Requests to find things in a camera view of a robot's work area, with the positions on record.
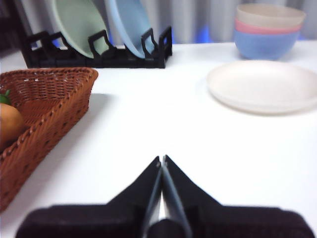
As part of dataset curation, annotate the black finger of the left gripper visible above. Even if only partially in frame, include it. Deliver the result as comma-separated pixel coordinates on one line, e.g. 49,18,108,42
14,155,163,238

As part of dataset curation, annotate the pale blue plate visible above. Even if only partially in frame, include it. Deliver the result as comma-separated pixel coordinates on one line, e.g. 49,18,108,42
105,0,158,58

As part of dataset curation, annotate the pale green plate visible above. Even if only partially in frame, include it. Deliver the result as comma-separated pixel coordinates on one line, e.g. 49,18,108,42
51,0,110,59

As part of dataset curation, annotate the pink bowl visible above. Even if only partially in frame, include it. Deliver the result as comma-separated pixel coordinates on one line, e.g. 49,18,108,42
234,18,304,35

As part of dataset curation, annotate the blue bowl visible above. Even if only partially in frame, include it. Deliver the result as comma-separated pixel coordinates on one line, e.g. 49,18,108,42
234,29,301,60

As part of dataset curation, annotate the grey pleated curtain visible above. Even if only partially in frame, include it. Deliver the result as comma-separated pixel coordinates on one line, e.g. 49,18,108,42
14,0,317,45

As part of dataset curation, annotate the brown wicker basket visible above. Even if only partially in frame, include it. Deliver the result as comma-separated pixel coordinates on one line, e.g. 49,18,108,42
0,67,99,213

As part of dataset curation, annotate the cream plate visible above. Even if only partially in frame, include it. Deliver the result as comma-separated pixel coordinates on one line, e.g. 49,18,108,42
207,59,317,115

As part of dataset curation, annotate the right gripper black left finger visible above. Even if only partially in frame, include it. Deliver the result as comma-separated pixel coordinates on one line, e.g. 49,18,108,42
14,155,163,238

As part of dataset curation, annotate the black dish rack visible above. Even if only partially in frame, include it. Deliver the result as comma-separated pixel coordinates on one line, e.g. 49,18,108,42
21,26,173,69

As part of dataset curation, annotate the green cucumber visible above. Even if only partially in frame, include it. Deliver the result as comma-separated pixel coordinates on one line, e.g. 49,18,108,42
0,89,12,105

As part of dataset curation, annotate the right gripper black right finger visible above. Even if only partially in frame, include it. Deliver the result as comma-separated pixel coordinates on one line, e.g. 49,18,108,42
161,154,317,238

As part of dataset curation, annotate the brown potato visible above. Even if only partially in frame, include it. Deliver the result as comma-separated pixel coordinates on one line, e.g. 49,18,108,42
0,103,26,152

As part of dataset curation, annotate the cream bowl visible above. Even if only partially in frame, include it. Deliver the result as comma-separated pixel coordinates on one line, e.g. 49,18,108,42
235,3,307,29

